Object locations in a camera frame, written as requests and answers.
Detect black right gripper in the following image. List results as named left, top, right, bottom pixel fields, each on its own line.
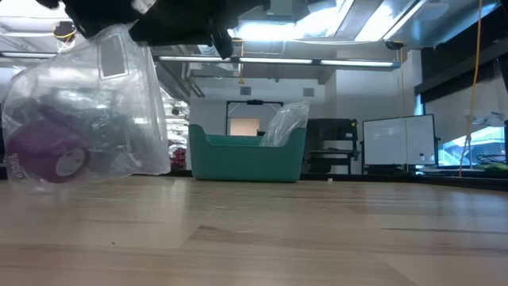
left=128, top=0, right=275, bottom=60

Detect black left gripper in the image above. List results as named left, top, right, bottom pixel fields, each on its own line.
left=35, top=0, right=144, bottom=40

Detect clear plastic bag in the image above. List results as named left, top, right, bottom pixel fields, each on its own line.
left=1, top=22, right=172, bottom=188

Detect purple elastic bandage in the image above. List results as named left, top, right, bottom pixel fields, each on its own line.
left=5, top=103, right=91, bottom=185

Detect red storage bins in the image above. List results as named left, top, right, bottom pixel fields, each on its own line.
left=171, top=146, right=188, bottom=170

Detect clear bag with cotton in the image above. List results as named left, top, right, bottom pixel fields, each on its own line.
left=260, top=100, right=311, bottom=149

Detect long ceiling light strip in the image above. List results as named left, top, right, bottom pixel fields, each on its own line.
left=0, top=50, right=401, bottom=69

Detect green plastic bin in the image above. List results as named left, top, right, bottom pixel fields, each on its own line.
left=187, top=123, right=308, bottom=183

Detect black equipment cart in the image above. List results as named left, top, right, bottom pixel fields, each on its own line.
left=304, top=118, right=361, bottom=175

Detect white whiteboard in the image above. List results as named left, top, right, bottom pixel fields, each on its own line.
left=361, top=114, right=438, bottom=168

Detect black ceiling cable reel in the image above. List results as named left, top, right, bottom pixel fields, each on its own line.
left=52, top=20, right=79, bottom=44

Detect silver ventilation duct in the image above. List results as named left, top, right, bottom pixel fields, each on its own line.
left=152, top=43, right=207, bottom=102

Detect black aluminium table frame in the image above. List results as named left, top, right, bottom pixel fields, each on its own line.
left=0, top=164, right=508, bottom=192

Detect yellow cable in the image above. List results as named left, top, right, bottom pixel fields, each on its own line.
left=457, top=0, right=484, bottom=179

